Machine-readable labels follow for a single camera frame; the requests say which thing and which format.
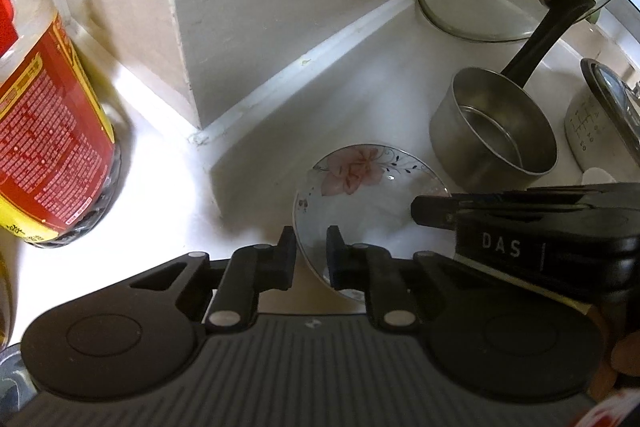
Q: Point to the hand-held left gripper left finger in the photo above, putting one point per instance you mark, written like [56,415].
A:
[287,257]

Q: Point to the oil bottle with red label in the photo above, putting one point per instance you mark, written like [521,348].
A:
[50,132]

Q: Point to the white rice cooker with lid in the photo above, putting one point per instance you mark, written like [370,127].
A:
[582,127]

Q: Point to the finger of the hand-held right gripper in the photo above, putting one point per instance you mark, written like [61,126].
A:
[432,209]

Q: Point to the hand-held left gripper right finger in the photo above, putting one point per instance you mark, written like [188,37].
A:
[333,259]

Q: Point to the person's right hand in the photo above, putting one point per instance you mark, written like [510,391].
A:
[625,357]

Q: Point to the red and white clothing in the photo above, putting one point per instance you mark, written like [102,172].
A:
[615,417]

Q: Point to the steel basin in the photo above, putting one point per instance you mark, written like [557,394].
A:
[10,372]

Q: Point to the floral print shallow dish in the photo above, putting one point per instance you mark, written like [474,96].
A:
[360,187]

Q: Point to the golden oil bottle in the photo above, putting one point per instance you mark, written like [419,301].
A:
[4,302]

